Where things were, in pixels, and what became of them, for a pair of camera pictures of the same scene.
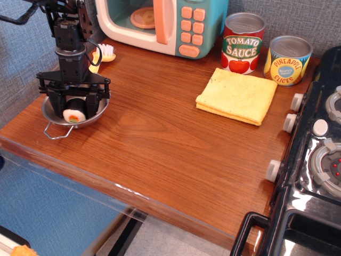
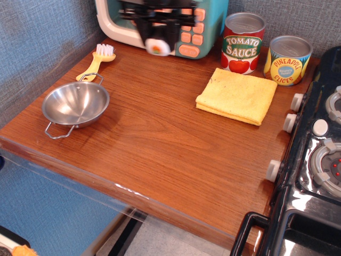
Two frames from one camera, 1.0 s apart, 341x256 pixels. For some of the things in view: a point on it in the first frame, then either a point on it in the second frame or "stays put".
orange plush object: [23, 250] stays put
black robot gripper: [73, 76] -> [172, 13]
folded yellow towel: [243, 97] stays put
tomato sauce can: [242, 42] stays put
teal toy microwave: [192, 29] stays put
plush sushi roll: [75, 110] -> [157, 47]
